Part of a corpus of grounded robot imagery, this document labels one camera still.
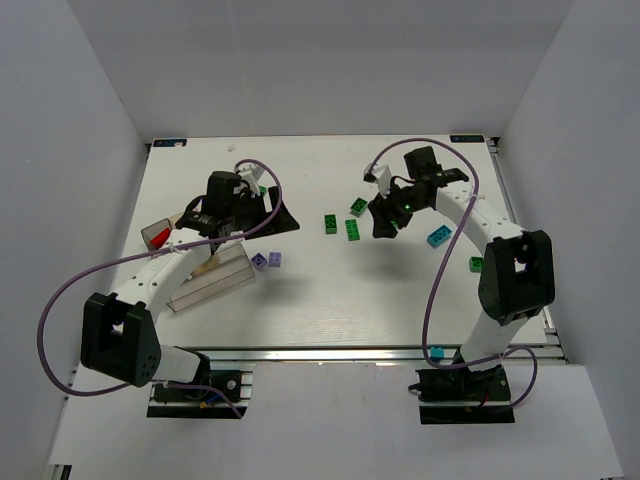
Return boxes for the purple lego brick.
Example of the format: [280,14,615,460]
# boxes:
[251,253,268,270]
[268,252,282,268]

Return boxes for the blue lego brick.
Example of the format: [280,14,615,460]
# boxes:
[426,225,452,248]

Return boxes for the red lego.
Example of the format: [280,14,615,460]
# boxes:
[150,228,171,249]

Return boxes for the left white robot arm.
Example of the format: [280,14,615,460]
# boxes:
[80,170,300,387]

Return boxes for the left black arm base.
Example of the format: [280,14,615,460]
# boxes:
[146,366,253,420]

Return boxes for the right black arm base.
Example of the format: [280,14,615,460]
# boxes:
[408,365,515,425]

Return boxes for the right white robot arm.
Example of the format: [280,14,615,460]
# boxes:
[363,140,555,372]

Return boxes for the green long lego brick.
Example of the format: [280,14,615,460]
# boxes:
[345,219,360,241]

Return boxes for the clear plastic container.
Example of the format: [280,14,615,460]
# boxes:
[141,214,254,312]

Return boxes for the right blue corner label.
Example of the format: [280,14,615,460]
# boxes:
[449,134,485,143]

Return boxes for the blue corner label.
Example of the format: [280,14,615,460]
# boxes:
[152,139,187,148]
[449,134,485,143]

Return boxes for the left blue corner label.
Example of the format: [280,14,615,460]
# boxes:
[152,139,187,148]

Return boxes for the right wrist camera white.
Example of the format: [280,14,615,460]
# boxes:
[363,164,392,198]

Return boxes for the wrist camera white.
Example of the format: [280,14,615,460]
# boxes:
[363,164,392,198]
[234,162,265,190]

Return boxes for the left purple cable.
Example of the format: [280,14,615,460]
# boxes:
[37,158,284,420]

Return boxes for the purple cable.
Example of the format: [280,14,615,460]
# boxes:
[37,158,284,420]
[372,138,540,411]

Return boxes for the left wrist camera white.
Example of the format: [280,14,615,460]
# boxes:
[234,162,265,190]

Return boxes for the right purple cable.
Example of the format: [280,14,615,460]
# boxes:
[372,138,540,411]

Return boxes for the aluminium front rail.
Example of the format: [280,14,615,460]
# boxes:
[200,328,567,363]

